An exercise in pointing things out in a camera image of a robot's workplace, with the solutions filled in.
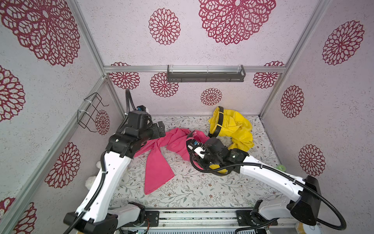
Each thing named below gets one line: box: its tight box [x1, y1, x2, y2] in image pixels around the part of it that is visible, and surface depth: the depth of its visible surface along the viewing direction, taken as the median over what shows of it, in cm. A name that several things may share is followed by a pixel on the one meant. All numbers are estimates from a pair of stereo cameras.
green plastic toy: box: [276, 164, 287, 173], surface depth 93 cm
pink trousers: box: [134, 127, 210, 195], surface depth 94 cm
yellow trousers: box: [208, 106, 255, 151], surface depth 103 cm
